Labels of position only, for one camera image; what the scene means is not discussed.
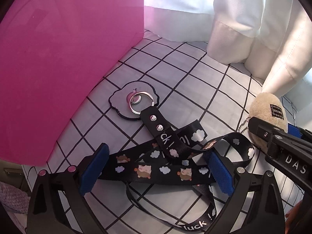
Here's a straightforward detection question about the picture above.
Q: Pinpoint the cream curtain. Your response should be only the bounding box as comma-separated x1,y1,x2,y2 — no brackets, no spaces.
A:
207,0,312,100

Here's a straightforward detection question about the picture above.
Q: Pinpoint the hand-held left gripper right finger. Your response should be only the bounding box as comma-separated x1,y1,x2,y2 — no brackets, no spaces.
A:
205,151,285,234

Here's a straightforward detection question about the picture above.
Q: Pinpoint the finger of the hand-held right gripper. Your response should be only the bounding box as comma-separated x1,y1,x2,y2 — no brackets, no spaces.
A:
288,124,312,143
248,116,288,152

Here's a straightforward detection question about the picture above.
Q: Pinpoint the pink plastic bin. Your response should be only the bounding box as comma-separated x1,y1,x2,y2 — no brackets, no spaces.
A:
0,0,145,166

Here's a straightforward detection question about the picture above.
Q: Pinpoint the white cloud-shaped charm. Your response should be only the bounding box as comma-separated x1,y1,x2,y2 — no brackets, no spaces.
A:
108,80,159,121

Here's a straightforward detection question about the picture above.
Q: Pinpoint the beige plush ball keychain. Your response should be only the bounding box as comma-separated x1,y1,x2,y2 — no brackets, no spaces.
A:
238,93,289,149

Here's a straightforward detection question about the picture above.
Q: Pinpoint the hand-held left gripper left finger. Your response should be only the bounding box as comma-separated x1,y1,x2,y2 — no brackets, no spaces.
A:
26,143,110,234

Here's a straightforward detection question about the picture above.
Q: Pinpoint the person's right hand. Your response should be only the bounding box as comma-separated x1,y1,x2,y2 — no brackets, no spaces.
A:
285,199,305,226

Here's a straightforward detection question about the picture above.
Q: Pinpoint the black printed lanyard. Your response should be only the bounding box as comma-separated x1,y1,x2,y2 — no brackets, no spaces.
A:
97,91,256,234

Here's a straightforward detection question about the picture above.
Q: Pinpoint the grey knit cloth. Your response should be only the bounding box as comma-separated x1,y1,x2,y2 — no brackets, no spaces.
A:
0,183,28,214

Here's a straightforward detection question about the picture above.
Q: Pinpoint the white black-checked tablecloth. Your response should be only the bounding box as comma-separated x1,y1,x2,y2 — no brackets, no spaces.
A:
21,29,312,234

